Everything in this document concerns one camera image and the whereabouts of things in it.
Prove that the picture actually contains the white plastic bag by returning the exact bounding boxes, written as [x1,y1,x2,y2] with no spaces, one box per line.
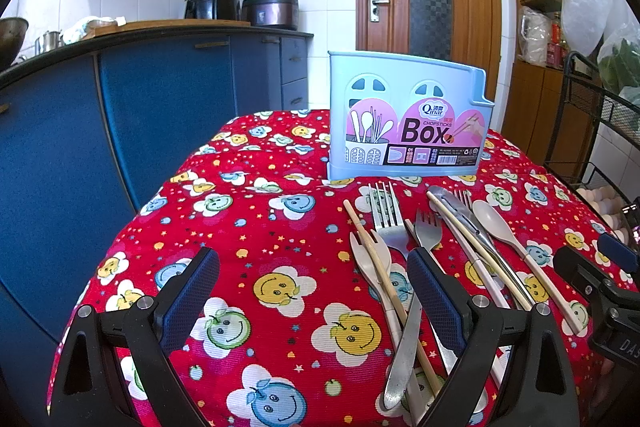
[561,0,613,56]

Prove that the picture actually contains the dark rice cooker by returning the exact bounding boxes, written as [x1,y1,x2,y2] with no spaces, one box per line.
[241,0,299,30]

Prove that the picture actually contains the eggs in rack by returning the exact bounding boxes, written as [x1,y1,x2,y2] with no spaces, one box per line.
[577,185,629,245]

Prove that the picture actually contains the metal wok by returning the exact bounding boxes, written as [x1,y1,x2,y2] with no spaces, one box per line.
[0,17,28,72]

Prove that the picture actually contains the steel spoon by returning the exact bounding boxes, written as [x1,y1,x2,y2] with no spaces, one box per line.
[427,186,535,311]

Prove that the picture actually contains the steel door handle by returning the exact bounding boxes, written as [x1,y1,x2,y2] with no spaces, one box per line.
[369,0,390,23]

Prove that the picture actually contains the light blue utensil box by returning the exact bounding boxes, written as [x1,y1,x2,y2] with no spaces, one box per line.
[326,51,494,181]

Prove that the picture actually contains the small steel fork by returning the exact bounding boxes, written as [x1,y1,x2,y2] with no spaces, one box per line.
[382,210,444,412]

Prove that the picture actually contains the clear bag of goods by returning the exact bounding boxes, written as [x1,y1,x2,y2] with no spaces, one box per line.
[518,6,551,67]

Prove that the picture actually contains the red smiley flower tablecloth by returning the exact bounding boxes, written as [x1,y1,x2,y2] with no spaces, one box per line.
[78,110,634,426]

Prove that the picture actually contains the beige wooden chopstick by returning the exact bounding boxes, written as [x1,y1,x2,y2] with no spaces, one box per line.
[343,199,442,395]

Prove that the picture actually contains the blue kitchen base cabinet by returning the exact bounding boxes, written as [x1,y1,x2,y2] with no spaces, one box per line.
[0,25,315,343]

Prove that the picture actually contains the black wire rack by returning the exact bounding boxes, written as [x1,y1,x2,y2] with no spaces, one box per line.
[544,52,639,205]

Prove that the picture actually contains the large steel fork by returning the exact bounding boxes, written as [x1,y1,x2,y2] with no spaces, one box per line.
[368,181,459,375]

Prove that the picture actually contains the wooden shelf cabinet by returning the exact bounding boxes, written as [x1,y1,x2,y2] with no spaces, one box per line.
[502,0,593,178]

